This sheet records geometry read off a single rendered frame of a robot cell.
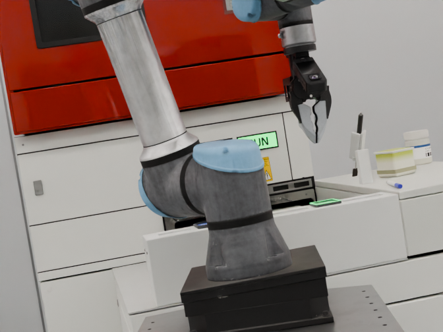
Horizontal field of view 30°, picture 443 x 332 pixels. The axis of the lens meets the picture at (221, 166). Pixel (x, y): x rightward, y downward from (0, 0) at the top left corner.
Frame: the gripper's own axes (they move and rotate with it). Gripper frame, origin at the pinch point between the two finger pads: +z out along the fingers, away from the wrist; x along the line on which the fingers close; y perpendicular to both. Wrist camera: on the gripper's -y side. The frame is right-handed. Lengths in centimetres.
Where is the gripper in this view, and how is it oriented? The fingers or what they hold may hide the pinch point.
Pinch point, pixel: (316, 137)
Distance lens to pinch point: 179.7
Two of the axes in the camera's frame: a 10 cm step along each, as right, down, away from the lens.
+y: -1.8, -0.2, 9.8
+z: 1.6, 9.9, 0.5
